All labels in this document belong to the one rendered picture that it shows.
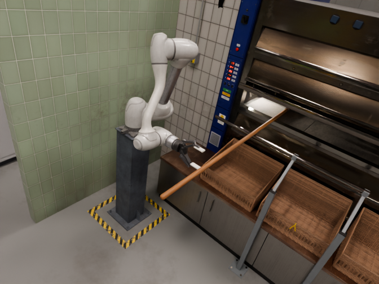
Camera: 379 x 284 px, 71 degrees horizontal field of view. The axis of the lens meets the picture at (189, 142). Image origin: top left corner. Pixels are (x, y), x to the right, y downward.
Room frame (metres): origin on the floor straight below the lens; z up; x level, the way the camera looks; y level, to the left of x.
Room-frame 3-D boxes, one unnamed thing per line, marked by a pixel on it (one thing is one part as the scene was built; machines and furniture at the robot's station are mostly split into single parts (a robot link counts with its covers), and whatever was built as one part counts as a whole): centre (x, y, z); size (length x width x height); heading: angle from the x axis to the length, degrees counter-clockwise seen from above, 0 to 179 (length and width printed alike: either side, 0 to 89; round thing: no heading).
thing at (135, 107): (1.85, 0.46, 1.17); 0.18 x 0.16 x 0.22; 126
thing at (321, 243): (1.61, -1.00, 0.72); 0.56 x 0.49 x 0.28; 56
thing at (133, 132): (1.83, 0.48, 1.03); 0.22 x 0.18 x 0.06; 146
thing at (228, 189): (1.94, -0.51, 0.72); 0.56 x 0.49 x 0.28; 55
